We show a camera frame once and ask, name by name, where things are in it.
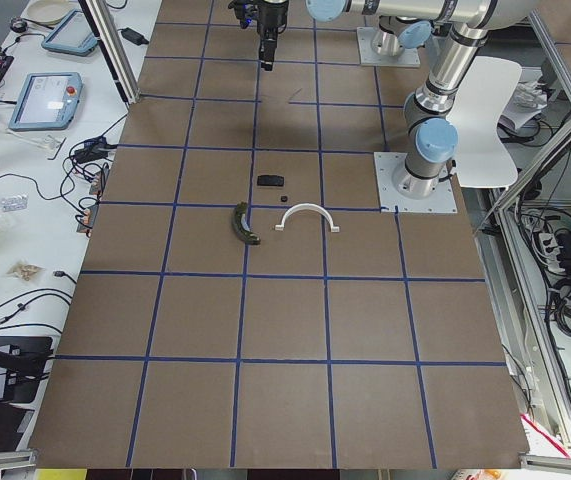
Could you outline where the black power adapter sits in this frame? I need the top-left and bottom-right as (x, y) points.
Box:
(119, 27), (149, 46)

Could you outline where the blue teach pendant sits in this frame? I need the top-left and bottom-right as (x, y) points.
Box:
(9, 72), (83, 132)
(41, 10), (98, 57)

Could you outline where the black brake pad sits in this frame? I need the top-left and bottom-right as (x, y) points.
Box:
(256, 174), (285, 188)

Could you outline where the aluminium frame post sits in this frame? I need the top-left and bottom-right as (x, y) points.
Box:
(78, 0), (140, 105)

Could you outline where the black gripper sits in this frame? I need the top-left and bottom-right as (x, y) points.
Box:
(257, 0), (288, 71)

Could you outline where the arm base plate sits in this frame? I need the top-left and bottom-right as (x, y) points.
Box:
(374, 152), (457, 215)
(356, 27), (420, 68)

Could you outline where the olive brake shoe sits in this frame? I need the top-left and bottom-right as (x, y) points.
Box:
(232, 201), (261, 246)

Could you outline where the white chair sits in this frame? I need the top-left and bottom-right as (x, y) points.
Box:
(447, 56), (522, 189)

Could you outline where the blue teach pendant near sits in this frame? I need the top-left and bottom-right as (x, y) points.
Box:
(9, 72), (83, 132)

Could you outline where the white plate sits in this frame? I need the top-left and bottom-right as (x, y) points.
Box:
(26, 0), (76, 26)

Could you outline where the white curved plastic bracket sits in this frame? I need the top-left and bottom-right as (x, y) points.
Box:
(274, 202), (341, 233)

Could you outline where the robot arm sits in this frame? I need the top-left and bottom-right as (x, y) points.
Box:
(379, 1), (537, 199)

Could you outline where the blue teach pendant far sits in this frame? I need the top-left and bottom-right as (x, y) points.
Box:
(41, 10), (98, 57)

